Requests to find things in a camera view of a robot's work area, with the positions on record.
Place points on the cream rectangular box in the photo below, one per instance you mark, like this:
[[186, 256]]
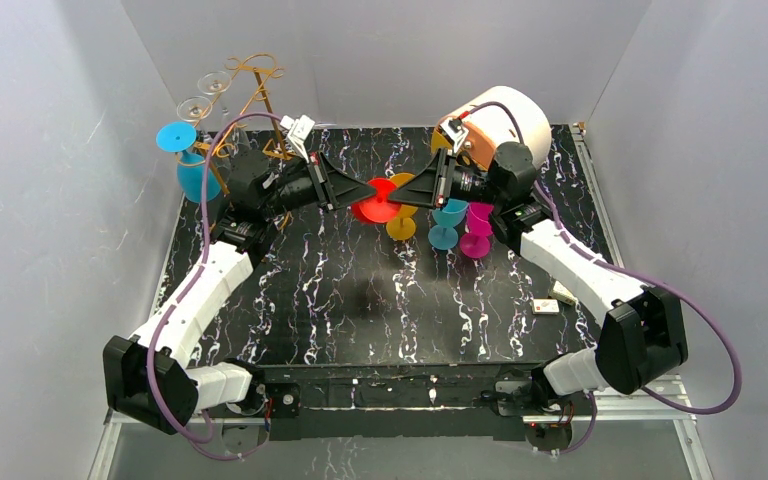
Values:
[[561, 294]]

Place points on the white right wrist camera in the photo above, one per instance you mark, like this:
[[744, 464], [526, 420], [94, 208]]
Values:
[[454, 132]]

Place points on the magenta plastic wine glass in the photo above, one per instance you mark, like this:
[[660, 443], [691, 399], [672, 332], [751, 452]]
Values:
[[476, 242]]

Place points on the light blue plastic wine glass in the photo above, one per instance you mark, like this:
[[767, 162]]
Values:
[[443, 234]]

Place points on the small white box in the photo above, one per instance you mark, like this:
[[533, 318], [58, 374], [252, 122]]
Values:
[[545, 307]]

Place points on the round drawer cabinet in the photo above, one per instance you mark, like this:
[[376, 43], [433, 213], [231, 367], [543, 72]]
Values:
[[490, 126]]

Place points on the black marble table mat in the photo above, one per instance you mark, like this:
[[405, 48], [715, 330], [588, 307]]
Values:
[[333, 290]]

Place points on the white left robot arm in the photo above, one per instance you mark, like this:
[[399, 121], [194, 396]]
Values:
[[148, 375]]

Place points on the clear wine glass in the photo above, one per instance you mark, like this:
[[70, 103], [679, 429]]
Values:
[[214, 84], [195, 110]]

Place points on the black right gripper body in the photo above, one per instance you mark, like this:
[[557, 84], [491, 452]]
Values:
[[443, 182]]

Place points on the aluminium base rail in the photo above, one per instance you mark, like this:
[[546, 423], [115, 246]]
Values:
[[631, 438]]

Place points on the red plastic wine glass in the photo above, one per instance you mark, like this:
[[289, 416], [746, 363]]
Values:
[[377, 209]]

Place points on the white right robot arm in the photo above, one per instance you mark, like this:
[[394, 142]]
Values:
[[642, 329]]

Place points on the gold wire wine glass rack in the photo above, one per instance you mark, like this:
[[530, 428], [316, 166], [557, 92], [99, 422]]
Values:
[[263, 67]]

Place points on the orange plastic wine glass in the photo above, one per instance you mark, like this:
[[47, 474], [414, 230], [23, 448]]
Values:
[[402, 227]]

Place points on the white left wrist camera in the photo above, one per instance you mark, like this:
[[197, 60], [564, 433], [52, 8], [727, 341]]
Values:
[[297, 131]]

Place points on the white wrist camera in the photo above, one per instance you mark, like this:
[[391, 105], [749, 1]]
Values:
[[454, 132], [297, 131]]

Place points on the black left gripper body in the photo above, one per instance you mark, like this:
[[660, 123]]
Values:
[[321, 183]]

